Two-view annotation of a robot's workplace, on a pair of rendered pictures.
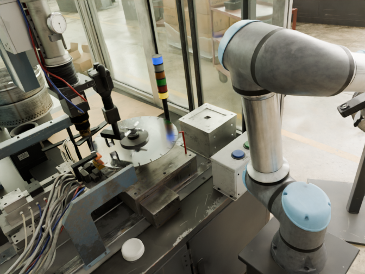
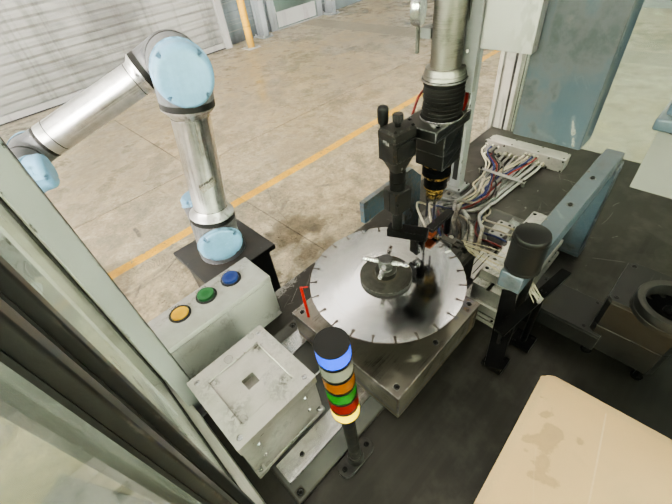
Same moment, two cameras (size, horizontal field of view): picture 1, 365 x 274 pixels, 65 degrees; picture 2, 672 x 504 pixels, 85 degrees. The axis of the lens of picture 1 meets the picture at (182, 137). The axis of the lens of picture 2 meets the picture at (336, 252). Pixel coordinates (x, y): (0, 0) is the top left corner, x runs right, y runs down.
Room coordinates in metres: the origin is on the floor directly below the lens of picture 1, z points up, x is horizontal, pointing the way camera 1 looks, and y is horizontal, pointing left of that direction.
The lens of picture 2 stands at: (1.43, 0.08, 1.54)
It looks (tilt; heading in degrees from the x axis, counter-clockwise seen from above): 43 degrees down; 179
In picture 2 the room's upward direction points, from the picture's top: 9 degrees counter-clockwise
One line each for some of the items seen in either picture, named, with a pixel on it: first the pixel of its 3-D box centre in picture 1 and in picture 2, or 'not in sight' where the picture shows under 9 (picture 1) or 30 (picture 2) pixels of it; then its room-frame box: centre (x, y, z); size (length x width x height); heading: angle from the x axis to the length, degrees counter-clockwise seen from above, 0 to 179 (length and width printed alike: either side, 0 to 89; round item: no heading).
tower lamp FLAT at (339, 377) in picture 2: (158, 66); (335, 362); (1.18, 0.06, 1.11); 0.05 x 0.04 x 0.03; 39
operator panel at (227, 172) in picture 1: (246, 160); (220, 317); (0.84, -0.23, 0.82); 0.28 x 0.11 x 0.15; 129
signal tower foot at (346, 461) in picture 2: not in sight; (355, 455); (1.18, 0.06, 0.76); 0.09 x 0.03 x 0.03; 129
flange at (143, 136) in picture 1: (133, 136); (385, 272); (0.91, 0.18, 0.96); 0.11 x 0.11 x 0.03
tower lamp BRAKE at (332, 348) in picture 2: (157, 59); (332, 349); (1.18, 0.06, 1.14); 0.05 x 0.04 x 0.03; 39
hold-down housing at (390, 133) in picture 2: (105, 94); (397, 166); (0.84, 0.22, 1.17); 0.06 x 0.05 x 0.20; 120
